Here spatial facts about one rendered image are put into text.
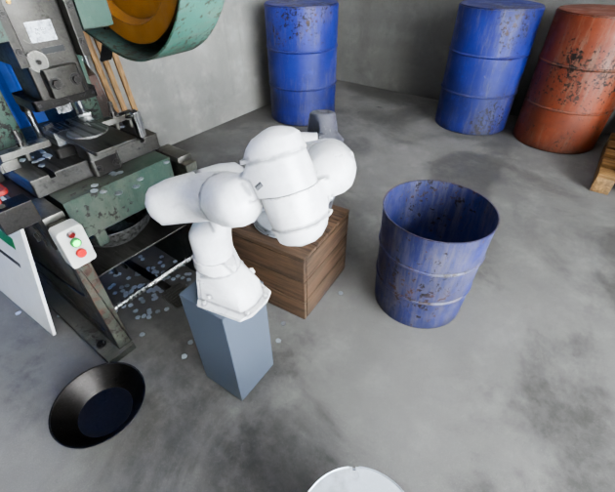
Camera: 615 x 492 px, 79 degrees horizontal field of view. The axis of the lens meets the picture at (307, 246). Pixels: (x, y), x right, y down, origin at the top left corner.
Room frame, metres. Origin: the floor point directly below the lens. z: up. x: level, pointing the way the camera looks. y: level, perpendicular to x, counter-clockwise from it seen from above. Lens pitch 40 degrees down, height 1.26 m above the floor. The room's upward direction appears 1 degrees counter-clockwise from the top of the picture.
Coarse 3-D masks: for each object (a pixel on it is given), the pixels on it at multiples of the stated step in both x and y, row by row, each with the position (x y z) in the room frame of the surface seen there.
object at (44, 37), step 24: (24, 0) 1.19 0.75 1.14; (48, 0) 1.24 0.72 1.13; (24, 24) 1.17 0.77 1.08; (48, 24) 1.22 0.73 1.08; (24, 48) 1.15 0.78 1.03; (48, 48) 1.20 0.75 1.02; (72, 48) 1.25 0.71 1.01; (24, 72) 1.16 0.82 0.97; (48, 72) 1.15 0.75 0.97; (72, 72) 1.21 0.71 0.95; (48, 96) 1.16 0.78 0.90
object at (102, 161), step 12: (60, 132) 1.17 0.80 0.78; (72, 132) 1.16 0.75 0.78; (84, 132) 1.16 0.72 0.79; (96, 132) 1.16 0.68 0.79; (108, 132) 1.17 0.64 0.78; (120, 132) 1.17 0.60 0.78; (84, 144) 1.07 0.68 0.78; (96, 144) 1.07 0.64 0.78; (108, 144) 1.07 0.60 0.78; (120, 144) 1.08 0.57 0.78; (84, 156) 1.12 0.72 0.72; (96, 156) 1.12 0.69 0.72; (108, 156) 1.15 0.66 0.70; (96, 168) 1.11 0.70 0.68; (108, 168) 1.14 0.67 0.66
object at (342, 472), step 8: (328, 472) 0.34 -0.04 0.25; (336, 472) 0.34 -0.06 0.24; (344, 472) 0.34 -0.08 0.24; (360, 472) 0.34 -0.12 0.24; (368, 472) 0.34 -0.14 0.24; (376, 472) 0.34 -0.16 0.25; (320, 480) 0.33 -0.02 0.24; (328, 480) 0.33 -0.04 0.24; (336, 480) 0.33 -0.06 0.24; (344, 480) 0.32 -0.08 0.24; (352, 480) 0.32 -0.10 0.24; (360, 480) 0.32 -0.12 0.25; (368, 480) 0.32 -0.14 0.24; (376, 480) 0.32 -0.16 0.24; (384, 480) 0.32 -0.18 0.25; (392, 480) 0.32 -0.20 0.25; (312, 488) 0.31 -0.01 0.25; (320, 488) 0.31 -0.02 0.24; (328, 488) 0.31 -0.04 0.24; (336, 488) 0.31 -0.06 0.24; (344, 488) 0.31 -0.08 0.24; (352, 488) 0.31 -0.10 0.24; (360, 488) 0.31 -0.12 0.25; (368, 488) 0.31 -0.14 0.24; (376, 488) 0.31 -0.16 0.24; (384, 488) 0.31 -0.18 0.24; (392, 488) 0.31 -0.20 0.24; (400, 488) 0.31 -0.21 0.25
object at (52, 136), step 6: (66, 120) 1.28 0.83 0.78; (72, 120) 1.28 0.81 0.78; (78, 120) 1.27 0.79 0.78; (84, 120) 1.27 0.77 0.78; (90, 120) 1.27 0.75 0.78; (96, 120) 1.28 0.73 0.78; (54, 126) 1.22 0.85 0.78; (60, 126) 1.22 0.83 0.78; (66, 126) 1.22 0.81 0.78; (72, 126) 1.22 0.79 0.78; (48, 132) 1.19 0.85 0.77; (54, 132) 1.17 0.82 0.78; (48, 138) 1.20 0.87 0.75; (54, 138) 1.17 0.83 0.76; (60, 144) 1.17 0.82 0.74
